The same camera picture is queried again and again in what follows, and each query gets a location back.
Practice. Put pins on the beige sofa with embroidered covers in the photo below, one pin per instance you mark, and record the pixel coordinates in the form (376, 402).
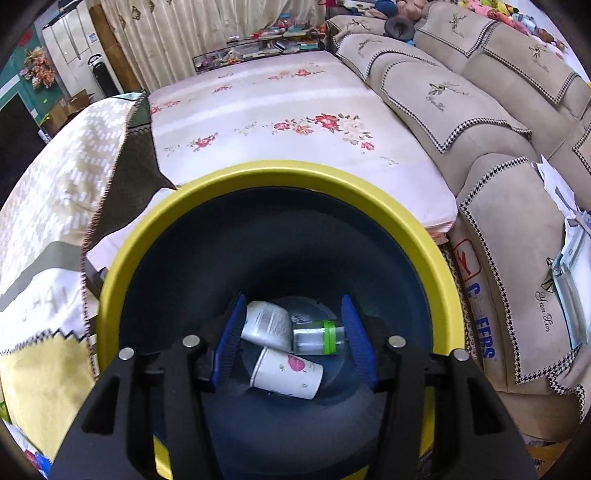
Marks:
(461, 124)

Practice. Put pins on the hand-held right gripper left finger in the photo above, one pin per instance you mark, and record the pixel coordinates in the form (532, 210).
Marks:
(228, 342)

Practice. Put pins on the white paper cup pink print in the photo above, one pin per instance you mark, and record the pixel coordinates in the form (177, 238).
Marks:
(286, 374)

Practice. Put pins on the clear bottle with green band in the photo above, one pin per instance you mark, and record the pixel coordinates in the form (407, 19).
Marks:
(309, 339)

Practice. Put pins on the row of colourful plush toys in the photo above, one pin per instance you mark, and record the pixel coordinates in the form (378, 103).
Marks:
(489, 9)

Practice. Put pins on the white plastic bottle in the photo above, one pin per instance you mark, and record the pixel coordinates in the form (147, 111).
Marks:
(265, 321)

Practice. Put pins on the long tray of small clutter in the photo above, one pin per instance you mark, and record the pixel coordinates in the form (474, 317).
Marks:
(240, 50)

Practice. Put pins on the white cabinet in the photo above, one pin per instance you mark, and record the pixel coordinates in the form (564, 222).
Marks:
(74, 41)

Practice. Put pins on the tower fan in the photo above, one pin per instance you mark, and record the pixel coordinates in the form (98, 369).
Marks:
(104, 76)

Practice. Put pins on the dark neck pillow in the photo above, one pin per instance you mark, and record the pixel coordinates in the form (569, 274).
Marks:
(390, 27)

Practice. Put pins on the beige patterned blanket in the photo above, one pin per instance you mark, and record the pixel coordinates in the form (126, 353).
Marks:
(55, 184)

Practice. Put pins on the pink plush doll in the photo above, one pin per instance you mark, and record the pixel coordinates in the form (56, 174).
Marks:
(413, 9)

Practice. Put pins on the orange flower decoration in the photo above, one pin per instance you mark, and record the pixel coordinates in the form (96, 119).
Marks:
(39, 69)

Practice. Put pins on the white printed box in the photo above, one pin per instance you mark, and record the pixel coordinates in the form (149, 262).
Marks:
(471, 286)

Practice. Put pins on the loose white papers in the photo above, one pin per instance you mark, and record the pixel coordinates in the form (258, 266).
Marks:
(558, 184)

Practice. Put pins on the black television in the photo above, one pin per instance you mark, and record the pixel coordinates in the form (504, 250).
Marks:
(18, 134)

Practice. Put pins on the yellow rimmed dark bin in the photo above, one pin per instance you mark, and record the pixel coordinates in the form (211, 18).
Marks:
(277, 240)

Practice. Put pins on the bed with floral sheet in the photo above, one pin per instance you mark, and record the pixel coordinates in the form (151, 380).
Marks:
(277, 92)

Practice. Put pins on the cardboard boxes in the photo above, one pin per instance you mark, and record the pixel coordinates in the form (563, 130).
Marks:
(69, 106)

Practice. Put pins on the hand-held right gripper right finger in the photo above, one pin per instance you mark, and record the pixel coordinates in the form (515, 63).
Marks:
(359, 338)

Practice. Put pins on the beige pleated curtain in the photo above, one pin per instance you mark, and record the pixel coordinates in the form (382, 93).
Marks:
(184, 32)

